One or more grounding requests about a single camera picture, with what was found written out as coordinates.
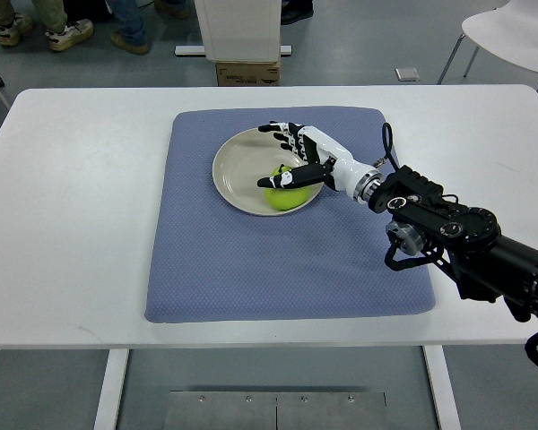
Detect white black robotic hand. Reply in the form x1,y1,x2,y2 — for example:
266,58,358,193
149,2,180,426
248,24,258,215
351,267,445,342
257,123,382,204

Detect green pear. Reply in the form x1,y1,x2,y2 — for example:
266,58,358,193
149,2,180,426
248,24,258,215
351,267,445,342
264,186,310,211

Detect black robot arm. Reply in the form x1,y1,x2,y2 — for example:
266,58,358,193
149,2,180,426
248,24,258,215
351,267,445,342
360,124,538,367

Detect beige round plate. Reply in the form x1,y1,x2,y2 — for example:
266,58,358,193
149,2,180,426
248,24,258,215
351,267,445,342
213,128,323,216

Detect grey metal floor plate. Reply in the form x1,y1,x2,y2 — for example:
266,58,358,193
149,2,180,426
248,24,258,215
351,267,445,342
164,391,390,429

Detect small grey floor outlet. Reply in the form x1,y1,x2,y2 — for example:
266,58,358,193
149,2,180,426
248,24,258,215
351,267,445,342
395,67,421,82

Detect cardboard box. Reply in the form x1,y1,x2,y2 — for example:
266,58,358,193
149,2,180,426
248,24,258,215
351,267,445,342
215,62,281,87

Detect black shoe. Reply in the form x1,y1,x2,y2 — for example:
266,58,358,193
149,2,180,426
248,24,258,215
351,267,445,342
281,0,314,25

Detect blue textured mat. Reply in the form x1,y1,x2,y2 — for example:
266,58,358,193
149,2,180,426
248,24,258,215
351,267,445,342
145,107,435,323

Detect white table leg right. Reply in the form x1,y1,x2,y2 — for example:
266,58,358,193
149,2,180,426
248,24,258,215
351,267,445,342
422,345,461,430

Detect white table leg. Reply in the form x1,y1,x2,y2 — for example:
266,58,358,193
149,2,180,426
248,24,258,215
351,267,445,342
93,348,129,430
422,345,461,430

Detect white chair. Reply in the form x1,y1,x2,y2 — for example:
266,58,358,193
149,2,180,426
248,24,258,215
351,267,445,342
437,0,538,90

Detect brown shoe with jeans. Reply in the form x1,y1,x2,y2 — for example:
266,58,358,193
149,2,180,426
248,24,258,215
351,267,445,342
106,0,150,56

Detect white sneaker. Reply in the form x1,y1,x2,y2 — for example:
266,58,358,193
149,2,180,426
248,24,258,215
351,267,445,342
45,19,94,52
0,13,35,47

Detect white table leg left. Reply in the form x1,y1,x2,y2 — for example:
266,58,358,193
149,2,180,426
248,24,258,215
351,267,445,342
93,348,129,430

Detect white sneaker left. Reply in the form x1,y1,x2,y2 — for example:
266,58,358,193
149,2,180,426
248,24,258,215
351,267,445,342
0,13,35,47

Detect white cabinet pedestal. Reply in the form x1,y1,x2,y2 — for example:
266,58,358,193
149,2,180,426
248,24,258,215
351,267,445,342
175,0,292,63

